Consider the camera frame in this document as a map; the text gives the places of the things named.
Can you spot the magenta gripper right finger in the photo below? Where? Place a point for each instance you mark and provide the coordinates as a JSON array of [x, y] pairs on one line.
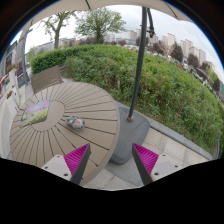
[[152, 166]]

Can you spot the grey umbrella base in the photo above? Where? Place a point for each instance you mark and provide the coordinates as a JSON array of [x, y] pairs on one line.
[[129, 133]]

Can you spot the floral mouse pad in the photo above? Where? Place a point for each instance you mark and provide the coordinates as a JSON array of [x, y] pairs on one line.
[[35, 113]]

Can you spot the patterned computer mouse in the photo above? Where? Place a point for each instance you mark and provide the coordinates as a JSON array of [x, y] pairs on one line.
[[75, 122]]

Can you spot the green hedge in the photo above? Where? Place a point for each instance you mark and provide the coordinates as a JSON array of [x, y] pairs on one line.
[[166, 93]]

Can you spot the round slatted patio table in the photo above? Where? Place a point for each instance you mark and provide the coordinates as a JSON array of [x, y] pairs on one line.
[[36, 144]]

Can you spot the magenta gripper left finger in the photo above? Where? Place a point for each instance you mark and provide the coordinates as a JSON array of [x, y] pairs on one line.
[[70, 167]]

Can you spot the dark umbrella pole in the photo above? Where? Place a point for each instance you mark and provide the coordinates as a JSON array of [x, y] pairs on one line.
[[139, 63]]

